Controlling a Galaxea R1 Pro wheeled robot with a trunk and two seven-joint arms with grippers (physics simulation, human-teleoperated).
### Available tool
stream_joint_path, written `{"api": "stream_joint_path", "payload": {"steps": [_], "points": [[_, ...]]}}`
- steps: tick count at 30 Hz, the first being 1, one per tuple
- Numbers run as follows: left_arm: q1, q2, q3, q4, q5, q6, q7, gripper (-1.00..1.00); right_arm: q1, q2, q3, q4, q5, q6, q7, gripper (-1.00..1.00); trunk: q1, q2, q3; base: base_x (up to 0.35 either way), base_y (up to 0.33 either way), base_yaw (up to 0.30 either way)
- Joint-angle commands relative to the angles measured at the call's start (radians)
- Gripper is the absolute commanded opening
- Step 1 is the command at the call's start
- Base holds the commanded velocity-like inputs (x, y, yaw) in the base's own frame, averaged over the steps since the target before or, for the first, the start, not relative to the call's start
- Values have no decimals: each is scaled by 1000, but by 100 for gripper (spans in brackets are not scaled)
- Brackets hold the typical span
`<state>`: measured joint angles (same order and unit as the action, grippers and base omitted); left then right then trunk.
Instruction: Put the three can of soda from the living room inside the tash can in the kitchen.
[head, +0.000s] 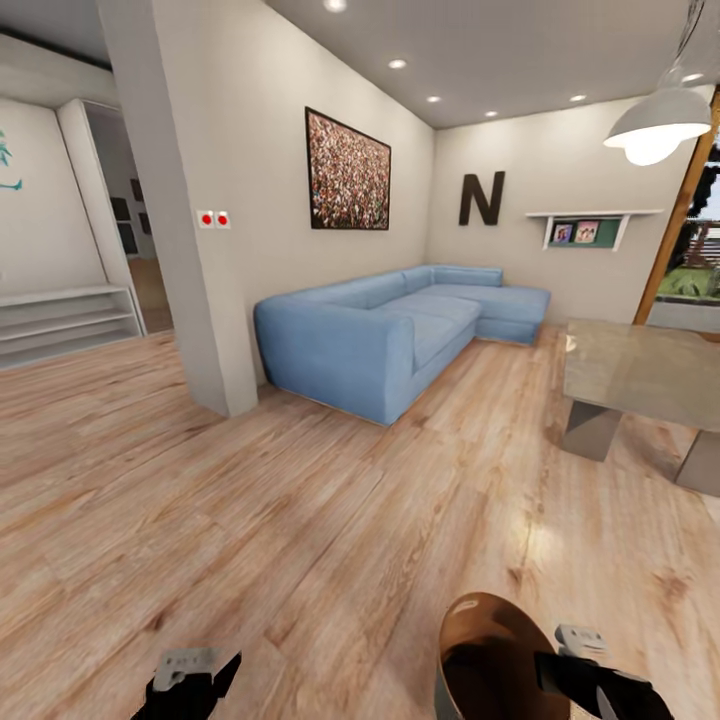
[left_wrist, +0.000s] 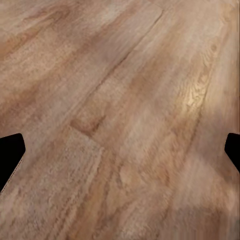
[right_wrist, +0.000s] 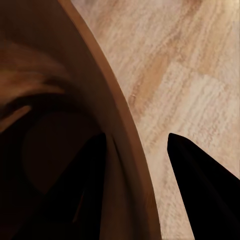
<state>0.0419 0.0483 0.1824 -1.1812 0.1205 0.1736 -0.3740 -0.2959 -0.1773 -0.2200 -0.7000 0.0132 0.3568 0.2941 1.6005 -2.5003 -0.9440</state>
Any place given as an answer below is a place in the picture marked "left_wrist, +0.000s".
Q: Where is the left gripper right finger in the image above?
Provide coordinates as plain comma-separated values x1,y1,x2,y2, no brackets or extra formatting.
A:
224,132,240,172

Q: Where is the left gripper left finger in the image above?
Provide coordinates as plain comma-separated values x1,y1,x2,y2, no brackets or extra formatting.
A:
0,133,26,192

